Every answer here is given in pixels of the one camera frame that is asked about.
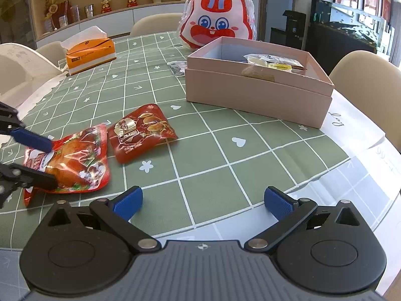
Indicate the beige dining chair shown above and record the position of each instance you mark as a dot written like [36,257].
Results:
[156,25]
[366,75]

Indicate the metal cup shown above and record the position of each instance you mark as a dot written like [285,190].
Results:
[89,11]

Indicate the red doll figurine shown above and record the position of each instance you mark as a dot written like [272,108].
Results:
[107,6]
[132,0]

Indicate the white lace table cover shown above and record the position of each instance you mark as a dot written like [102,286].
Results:
[40,91]

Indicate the white high chair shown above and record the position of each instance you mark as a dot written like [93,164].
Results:
[18,65]

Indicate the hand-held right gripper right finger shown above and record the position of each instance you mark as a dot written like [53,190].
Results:
[278,202]

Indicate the clear glass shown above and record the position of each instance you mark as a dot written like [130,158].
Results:
[75,14]

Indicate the pink cardboard box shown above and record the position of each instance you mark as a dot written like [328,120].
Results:
[250,91]

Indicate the red rabbit face bag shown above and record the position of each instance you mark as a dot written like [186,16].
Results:
[216,18]

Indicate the green checked tablecloth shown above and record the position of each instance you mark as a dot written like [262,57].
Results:
[203,150]

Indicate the orange tissue box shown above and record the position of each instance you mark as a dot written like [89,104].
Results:
[91,55]

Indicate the red quail egg packet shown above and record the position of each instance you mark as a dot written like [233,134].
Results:
[141,134]

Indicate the small beige chair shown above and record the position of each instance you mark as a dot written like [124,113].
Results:
[51,51]

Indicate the red chicken leg packet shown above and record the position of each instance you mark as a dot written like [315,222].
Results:
[78,160]

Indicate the small dark snack packet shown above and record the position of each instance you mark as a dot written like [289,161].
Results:
[178,68]

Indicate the black fish tank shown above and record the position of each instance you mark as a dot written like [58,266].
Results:
[344,25]

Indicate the clear packet with yellow strip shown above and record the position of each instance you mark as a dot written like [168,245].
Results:
[275,62]

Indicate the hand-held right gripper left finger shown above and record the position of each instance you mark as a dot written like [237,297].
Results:
[125,203]

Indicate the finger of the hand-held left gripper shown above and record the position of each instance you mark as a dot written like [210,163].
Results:
[37,178]
[34,140]

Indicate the yellow flower decoration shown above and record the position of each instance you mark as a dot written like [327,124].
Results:
[50,8]

